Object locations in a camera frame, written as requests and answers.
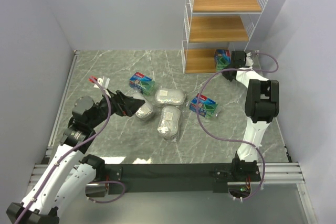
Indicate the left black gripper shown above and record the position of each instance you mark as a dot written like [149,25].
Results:
[117,102]

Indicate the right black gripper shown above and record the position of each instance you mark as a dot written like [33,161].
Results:
[237,60]

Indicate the blue green sponge pack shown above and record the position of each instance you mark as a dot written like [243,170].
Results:
[206,107]
[142,83]
[222,59]

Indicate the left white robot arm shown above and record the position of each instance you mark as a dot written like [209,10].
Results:
[71,168]

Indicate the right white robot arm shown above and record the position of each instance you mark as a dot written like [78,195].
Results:
[261,107]

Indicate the silver sponge pack left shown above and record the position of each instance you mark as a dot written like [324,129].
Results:
[146,111]

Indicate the silver sponge pack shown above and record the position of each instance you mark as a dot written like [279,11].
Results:
[146,111]
[169,123]
[172,97]

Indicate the silver sponge pack top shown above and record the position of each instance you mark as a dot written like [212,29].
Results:
[172,97]

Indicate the silver sponge pack lower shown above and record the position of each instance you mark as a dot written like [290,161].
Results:
[169,123]

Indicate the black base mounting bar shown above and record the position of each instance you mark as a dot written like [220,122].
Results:
[157,178]

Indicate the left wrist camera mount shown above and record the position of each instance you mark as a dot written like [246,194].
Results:
[103,82]

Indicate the white wire wooden shelf rack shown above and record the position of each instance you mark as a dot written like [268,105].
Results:
[216,24]

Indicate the aluminium rail frame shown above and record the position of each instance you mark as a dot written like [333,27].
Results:
[133,141]

